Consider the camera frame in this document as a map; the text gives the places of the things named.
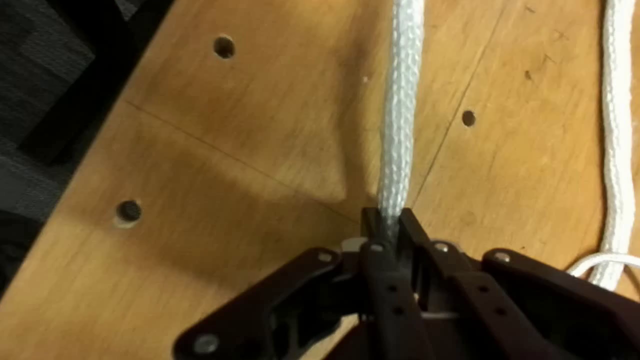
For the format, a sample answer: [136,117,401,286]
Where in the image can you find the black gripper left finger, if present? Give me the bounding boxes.
[172,209,429,360]

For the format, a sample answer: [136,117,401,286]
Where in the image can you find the thin white cord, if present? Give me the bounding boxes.
[567,0,640,292]

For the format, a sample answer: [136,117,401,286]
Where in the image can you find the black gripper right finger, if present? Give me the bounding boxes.
[398,209,640,360]

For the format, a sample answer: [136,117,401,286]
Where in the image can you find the thick white rope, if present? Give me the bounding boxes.
[374,0,429,229]

